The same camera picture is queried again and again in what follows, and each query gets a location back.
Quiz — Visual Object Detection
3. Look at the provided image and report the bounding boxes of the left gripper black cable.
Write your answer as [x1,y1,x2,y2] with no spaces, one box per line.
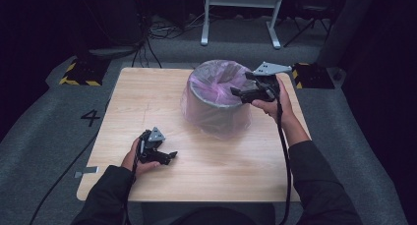
[121,136,148,225]

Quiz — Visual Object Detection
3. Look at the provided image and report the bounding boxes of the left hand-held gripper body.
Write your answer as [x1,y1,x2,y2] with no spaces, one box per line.
[139,126,167,164]

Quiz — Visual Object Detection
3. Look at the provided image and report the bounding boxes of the person's right hand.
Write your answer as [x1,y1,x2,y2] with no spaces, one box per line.
[251,77,296,128]

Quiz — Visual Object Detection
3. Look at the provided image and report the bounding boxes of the bundle of floor cables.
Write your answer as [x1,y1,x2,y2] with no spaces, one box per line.
[130,8,210,69]

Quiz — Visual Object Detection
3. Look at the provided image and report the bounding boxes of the person's left hand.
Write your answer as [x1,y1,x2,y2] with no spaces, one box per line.
[120,138,162,179]

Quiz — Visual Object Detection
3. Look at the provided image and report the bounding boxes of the grey tape strip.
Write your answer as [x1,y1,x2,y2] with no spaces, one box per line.
[74,165,99,180]

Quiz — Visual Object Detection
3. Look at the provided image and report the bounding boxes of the person's lap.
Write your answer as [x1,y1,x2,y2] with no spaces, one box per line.
[168,205,260,225]

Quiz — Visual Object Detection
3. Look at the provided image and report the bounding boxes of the black yellow striped base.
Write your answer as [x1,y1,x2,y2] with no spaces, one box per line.
[291,62,336,90]
[58,56,111,87]

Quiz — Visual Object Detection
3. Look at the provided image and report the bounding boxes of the green plastic bin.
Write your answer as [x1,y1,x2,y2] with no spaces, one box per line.
[186,60,253,139]

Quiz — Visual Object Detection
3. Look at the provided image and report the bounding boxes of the grey curtain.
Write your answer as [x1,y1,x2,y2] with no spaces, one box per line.
[315,0,379,69]

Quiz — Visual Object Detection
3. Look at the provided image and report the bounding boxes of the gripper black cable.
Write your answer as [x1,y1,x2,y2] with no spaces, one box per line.
[121,136,148,225]
[274,86,293,225]

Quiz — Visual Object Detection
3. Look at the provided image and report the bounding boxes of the black folding stand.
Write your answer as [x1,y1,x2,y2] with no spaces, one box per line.
[282,0,336,49]

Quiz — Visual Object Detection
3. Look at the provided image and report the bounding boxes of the pink plastic bag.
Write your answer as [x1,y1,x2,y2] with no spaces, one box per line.
[179,59,254,141]

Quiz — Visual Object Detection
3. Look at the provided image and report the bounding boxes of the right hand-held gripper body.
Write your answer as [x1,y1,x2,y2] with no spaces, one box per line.
[252,61,293,103]

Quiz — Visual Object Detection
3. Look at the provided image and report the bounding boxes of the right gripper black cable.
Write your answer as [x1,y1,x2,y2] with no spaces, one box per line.
[274,86,293,225]

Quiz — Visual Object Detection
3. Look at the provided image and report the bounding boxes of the black floor cable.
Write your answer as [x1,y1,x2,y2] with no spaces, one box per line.
[29,98,111,225]

